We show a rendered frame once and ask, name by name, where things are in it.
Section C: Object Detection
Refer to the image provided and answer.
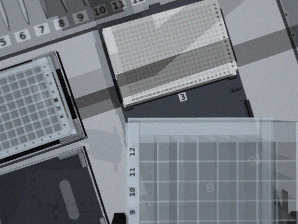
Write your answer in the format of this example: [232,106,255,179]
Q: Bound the white multi-well plate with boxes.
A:
[102,0,237,108]

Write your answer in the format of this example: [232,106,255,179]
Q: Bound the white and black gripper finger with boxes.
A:
[111,213,126,224]

